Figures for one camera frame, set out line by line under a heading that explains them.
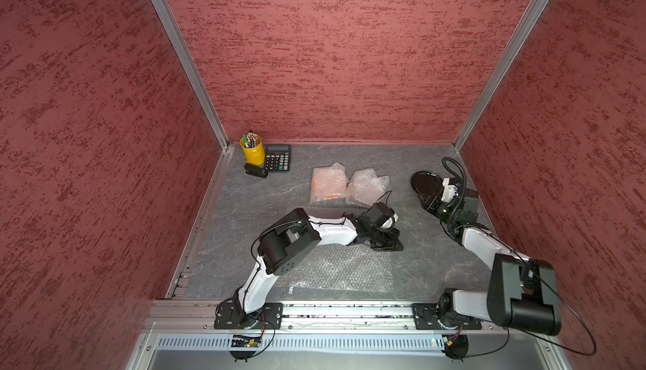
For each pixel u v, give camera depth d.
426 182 1.06
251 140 1.00
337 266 0.83
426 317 0.74
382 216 0.71
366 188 1.01
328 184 1.03
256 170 1.08
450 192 0.81
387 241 0.77
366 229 0.72
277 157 1.13
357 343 0.77
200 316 0.76
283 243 0.53
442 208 0.78
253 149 1.05
